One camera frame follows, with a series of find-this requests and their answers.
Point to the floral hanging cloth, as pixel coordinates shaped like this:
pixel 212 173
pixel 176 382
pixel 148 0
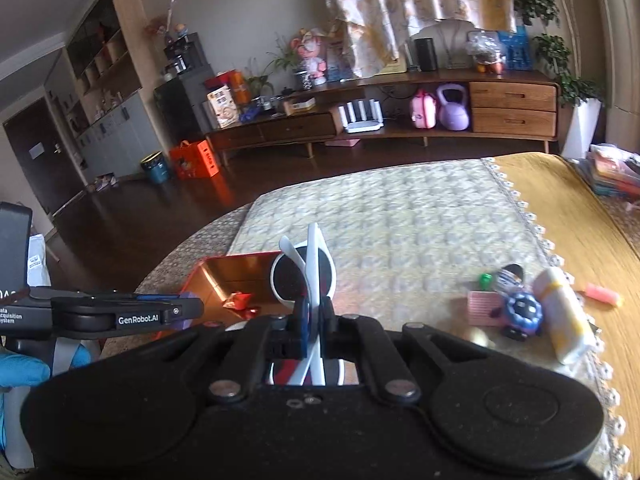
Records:
pixel 400 5

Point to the black speaker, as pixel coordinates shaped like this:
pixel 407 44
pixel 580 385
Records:
pixel 426 54

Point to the stack of books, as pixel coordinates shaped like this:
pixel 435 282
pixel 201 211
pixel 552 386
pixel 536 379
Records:
pixel 612 172

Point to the pink doll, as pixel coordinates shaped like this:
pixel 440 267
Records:
pixel 312 55

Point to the teal bucket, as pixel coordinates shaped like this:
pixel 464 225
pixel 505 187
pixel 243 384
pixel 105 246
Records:
pixel 154 168

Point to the dark wooden door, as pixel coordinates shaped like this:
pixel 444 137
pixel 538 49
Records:
pixel 35 160

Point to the pair of shoes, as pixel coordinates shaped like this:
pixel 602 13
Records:
pixel 105 181

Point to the pink small box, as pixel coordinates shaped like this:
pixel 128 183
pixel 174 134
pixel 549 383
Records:
pixel 482 308

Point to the green indoor tree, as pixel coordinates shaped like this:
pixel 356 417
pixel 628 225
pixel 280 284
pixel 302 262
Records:
pixel 540 5

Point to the pink tube with green cap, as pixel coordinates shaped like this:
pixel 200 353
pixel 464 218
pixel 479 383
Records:
pixel 602 294

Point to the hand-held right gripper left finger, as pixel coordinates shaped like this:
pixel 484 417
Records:
pixel 301 332

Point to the person's left hand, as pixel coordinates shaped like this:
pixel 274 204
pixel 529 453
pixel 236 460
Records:
pixel 25 367

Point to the red foil wrapper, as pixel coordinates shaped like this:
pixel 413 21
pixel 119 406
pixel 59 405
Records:
pixel 240 302

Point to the black coffee machine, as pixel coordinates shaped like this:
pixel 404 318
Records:
pixel 184 55

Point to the orange gift box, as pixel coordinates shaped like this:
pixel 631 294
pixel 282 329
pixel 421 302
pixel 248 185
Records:
pixel 195 161

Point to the white yellow towel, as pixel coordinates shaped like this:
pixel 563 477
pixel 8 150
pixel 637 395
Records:
pixel 565 317

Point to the small cardboard box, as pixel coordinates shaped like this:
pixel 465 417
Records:
pixel 300 106

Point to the pink flat tray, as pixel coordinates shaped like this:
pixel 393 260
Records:
pixel 343 142

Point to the cereal box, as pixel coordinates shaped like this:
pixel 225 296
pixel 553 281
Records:
pixel 222 106

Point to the white router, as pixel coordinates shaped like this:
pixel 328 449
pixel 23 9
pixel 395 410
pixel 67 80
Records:
pixel 359 116

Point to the wooden wall cabinet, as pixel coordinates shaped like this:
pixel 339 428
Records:
pixel 120 120

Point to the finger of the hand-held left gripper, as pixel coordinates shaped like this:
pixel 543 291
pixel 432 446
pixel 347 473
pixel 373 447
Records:
pixel 125 316

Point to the purple kettlebell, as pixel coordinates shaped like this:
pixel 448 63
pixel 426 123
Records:
pixel 454 110

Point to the white sunglasses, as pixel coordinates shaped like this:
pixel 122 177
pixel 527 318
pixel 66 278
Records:
pixel 315 280

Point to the blue round toy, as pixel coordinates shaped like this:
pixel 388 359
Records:
pixel 522 312

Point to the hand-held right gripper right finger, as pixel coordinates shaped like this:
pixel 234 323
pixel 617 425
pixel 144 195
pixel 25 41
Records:
pixel 326 330

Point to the pink small backpack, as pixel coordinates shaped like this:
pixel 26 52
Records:
pixel 424 111

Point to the small potted plant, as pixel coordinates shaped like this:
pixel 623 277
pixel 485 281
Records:
pixel 280 62

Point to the plastic bag of fruit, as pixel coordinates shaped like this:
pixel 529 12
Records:
pixel 482 52

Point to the blue box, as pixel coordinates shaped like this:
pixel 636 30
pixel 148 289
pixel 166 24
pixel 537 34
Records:
pixel 516 50

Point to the yellow bed cover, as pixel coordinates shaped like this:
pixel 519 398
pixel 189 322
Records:
pixel 585 240

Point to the black mini fridge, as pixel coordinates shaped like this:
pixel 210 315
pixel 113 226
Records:
pixel 175 107

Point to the wooden tv cabinet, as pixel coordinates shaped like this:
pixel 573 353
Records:
pixel 510 105

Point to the white planter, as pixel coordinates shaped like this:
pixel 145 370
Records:
pixel 582 130

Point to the red tin box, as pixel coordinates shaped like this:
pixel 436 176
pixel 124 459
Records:
pixel 220 280

